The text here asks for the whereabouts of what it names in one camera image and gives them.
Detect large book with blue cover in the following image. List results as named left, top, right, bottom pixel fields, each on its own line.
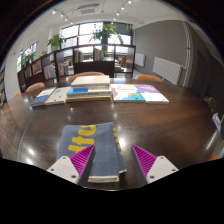
left=65, top=85, right=113, bottom=103

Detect large potted plant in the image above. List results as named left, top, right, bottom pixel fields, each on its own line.
left=89, top=23, right=118, bottom=46

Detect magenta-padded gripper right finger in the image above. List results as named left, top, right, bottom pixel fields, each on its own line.
left=131, top=144, right=180, bottom=186

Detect ceiling air conditioner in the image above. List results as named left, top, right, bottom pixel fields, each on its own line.
left=75, top=3, right=101, bottom=16

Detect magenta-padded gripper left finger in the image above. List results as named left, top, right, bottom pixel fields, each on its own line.
left=46, top=144, right=96, bottom=185

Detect small white wall radiator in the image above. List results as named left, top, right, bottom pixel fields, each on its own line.
left=134, top=53, right=147, bottom=68

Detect small potted plant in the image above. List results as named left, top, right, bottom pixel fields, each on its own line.
left=46, top=34, right=67, bottom=51

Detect grey towel with yellow letters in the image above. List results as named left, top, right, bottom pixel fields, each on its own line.
left=55, top=121, right=128, bottom=184

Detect dark room divider shelf unit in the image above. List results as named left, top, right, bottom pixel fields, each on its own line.
left=16, top=43, right=137, bottom=93

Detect potted plant by window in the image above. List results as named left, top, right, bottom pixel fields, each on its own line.
left=21, top=49, right=38, bottom=68

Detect white illustrated book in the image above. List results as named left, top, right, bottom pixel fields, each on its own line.
left=110, top=83, right=147, bottom=103

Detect wall bookshelf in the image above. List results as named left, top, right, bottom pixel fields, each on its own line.
left=0, top=68, right=8, bottom=109

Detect ceiling spot lights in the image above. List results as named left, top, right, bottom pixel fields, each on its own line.
left=51, top=0, right=133, bottom=26

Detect purple and white book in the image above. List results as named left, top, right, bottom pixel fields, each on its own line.
left=134, top=83, right=170, bottom=105

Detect beige hardcover book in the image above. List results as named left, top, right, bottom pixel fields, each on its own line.
left=70, top=75, right=111, bottom=88

